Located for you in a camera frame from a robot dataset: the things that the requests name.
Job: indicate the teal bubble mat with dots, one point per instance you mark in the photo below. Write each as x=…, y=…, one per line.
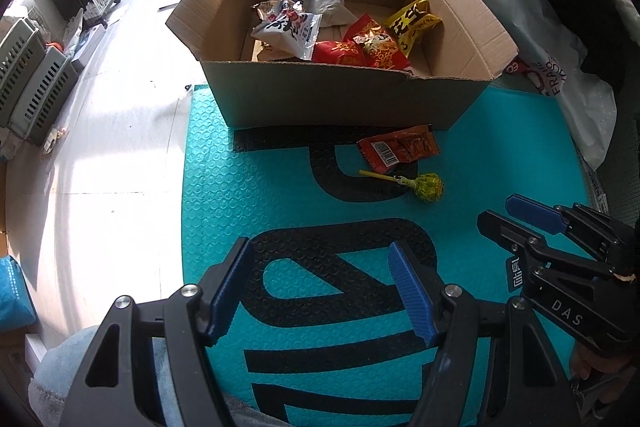
x=300, y=187

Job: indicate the dark brown snack packet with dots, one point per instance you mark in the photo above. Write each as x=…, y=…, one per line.
x=265, y=9

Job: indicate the grey slotted basket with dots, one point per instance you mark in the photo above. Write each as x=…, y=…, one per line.
x=47, y=97
x=20, y=67

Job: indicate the orange snack packet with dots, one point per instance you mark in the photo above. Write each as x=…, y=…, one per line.
x=400, y=147

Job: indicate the brown cardboard box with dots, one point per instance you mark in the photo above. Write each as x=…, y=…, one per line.
x=325, y=97

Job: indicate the person's right hand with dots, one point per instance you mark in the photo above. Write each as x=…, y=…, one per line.
x=597, y=364

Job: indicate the red snack packet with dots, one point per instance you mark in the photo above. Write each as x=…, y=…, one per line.
x=340, y=52
x=380, y=47

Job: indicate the yellow snack packet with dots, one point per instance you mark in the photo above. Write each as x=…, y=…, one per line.
x=410, y=24

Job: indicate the white plastic bag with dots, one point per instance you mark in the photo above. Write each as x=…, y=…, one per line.
x=590, y=117

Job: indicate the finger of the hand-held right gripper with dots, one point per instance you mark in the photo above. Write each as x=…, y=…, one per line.
x=505, y=229
x=535, y=212

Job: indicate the white and black snack packet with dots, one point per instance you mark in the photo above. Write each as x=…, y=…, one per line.
x=290, y=32

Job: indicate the clear plastic snack packet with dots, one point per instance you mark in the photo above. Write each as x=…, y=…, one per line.
x=325, y=2

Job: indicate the blue padded mailer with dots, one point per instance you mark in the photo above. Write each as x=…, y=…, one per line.
x=15, y=297

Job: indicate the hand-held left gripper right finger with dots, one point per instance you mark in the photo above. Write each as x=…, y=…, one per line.
x=410, y=292

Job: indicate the yellow-green lollipop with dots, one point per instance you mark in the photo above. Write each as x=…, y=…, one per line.
x=430, y=188

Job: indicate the red crumpled wrapper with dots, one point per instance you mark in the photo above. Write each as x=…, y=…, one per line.
x=517, y=67

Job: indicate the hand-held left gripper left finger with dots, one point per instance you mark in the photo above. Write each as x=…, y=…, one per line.
x=227, y=292

